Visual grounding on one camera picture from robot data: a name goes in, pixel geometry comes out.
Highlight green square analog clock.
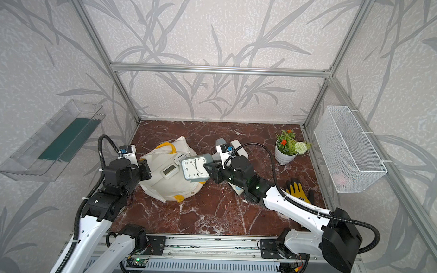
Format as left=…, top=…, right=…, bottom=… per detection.
left=181, top=154, right=213, bottom=184

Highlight clear plastic wall shelf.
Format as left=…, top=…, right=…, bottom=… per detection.
left=0, top=100, right=106, bottom=182

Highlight yellow work glove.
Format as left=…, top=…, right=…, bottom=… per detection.
left=285, top=178, right=315, bottom=205

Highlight pink object in basket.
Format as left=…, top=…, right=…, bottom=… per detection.
left=333, top=173, right=351, bottom=188

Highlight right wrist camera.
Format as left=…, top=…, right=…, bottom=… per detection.
left=217, top=143, right=234, bottom=169

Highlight white digital clock dark screen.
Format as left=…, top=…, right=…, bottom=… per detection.
left=230, top=139, right=250, bottom=158

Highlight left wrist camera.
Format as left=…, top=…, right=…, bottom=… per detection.
left=119, top=145, right=138, bottom=166

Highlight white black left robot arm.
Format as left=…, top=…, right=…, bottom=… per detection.
left=50, top=158, right=151, bottom=273

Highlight small white digital clock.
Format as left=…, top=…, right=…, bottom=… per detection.
left=173, top=153, right=188, bottom=165

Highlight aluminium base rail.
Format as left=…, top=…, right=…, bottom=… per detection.
left=80, top=230, right=360, bottom=273

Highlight right black cable conduit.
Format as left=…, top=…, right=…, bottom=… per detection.
left=221, top=141, right=384, bottom=255

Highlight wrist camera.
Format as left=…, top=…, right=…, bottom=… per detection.
left=217, top=143, right=234, bottom=169
left=119, top=145, right=138, bottom=166

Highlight white canvas bag yellow handles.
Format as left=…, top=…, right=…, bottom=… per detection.
left=139, top=136, right=206, bottom=202

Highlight white pot artificial plant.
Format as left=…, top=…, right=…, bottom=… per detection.
left=274, top=129, right=312, bottom=165

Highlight grey square analog clock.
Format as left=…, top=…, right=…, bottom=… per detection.
left=215, top=138, right=226, bottom=146

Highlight white wire mesh basket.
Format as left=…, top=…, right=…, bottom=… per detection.
left=314, top=105, right=388, bottom=194

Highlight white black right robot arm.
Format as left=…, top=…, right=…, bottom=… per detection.
left=197, top=156, right=362, bottom=273

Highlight green circuit board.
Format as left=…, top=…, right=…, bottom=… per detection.
left=126, top=257, right=149, bottom=269

